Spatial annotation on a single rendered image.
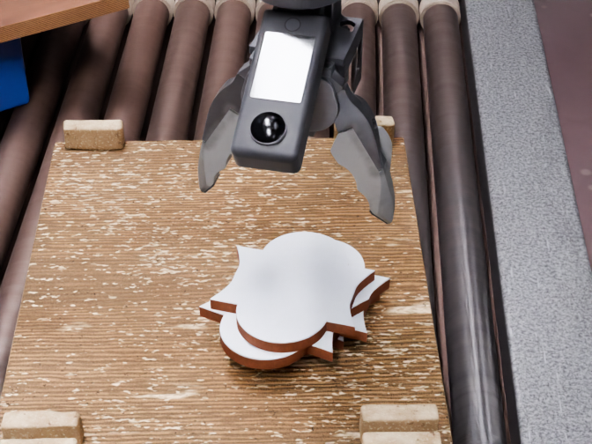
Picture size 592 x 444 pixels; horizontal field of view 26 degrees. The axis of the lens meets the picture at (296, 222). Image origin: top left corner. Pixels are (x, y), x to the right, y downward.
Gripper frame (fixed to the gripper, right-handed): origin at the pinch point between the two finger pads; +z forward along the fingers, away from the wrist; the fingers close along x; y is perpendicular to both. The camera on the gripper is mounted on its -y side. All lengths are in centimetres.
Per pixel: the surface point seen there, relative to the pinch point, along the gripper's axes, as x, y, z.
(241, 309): 3.1, -3.9, 7.4
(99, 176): 23.7, 15.5, 12.1
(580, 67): -16, 206, 106
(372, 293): -5.8, 3.6, 10.0
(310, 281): -1.2, 0.9, 7.4
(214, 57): 21.2, 42.5, 14.0
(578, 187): -20, 156, 106
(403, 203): -5.4, 19.3, 12.1
